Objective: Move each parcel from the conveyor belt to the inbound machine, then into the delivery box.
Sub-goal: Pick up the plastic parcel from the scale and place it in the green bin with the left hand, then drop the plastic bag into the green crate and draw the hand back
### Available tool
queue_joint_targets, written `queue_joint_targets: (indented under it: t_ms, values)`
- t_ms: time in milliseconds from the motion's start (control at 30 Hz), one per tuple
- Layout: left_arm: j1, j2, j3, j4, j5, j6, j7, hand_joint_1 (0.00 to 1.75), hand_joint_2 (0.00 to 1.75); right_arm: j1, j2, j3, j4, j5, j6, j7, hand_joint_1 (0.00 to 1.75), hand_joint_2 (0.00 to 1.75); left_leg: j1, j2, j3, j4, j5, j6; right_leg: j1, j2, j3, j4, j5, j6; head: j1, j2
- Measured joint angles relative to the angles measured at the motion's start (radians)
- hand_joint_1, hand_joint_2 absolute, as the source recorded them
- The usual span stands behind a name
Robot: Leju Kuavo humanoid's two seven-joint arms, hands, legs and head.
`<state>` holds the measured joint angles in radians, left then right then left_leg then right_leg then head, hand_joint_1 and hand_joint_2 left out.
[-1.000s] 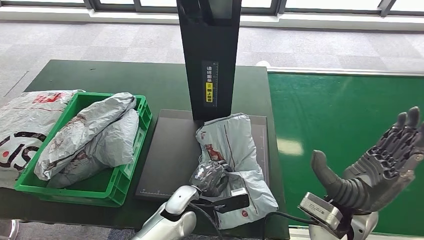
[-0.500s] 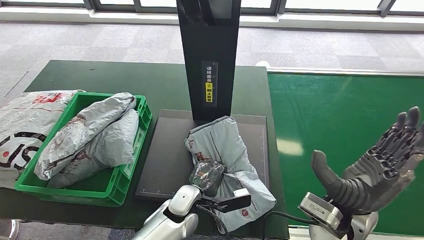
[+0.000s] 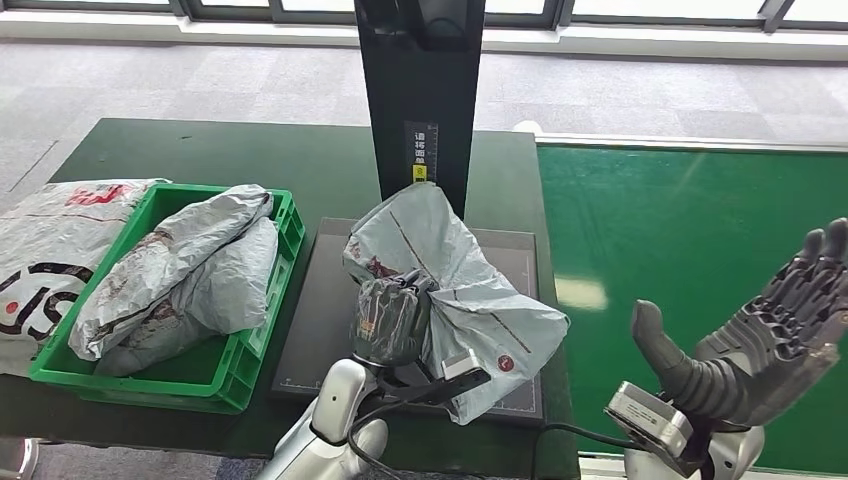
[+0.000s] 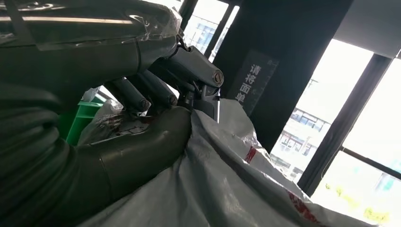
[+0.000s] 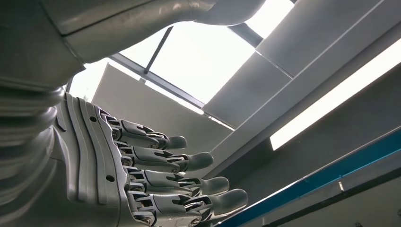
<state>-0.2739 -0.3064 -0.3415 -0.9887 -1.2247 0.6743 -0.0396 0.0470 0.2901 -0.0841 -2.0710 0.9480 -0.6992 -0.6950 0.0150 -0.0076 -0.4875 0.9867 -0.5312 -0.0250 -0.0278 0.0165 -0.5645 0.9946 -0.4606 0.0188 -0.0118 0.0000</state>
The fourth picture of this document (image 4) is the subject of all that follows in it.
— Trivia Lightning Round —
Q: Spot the grey parcel bag red print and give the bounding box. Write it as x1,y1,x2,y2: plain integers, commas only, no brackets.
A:
77,98,381,227
82,87,101,103
78,100,148,146

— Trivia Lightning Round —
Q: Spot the green plastic crate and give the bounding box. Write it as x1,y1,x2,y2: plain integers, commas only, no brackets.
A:
58,94,107,146

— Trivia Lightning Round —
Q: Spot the dark window frame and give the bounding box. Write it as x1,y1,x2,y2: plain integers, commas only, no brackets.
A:
178,0,401,198

